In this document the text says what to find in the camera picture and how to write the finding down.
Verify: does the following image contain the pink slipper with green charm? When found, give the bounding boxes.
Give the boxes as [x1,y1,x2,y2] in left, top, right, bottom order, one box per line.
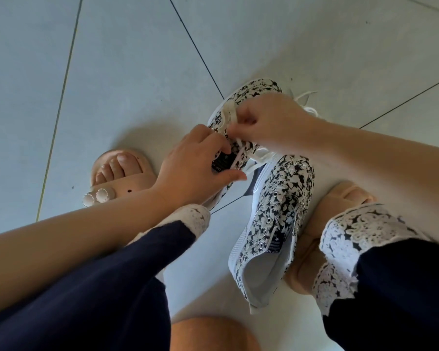
[283,180,377,295]

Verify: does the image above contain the person's left forearm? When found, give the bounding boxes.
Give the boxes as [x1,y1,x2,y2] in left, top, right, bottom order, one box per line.
[0,188,176,317]

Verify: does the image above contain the person's left leg navy trousers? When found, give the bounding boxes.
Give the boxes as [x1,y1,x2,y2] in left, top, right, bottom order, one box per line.
[0,204,211,351]

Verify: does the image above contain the floral sneaker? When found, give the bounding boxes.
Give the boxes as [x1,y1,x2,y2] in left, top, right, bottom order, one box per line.
[228,155,315,315]
[204,78,283,212]

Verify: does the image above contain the pink slipper with white charms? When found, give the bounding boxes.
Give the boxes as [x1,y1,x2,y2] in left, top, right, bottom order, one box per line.
[82,149,167,284]

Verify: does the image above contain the person's right forearm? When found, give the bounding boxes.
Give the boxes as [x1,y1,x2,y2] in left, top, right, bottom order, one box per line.
[314,120,439,251]

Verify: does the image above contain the white shoelace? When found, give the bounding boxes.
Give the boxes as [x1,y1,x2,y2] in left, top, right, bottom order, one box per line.
[288,89,322,119]
[219,100,280,173]

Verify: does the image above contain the person's left hand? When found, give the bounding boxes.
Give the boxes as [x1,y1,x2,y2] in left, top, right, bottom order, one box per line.
[152,124,248,210]

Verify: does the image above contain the person's right hand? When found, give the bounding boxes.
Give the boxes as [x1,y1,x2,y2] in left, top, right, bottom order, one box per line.
[226,92,328,158]

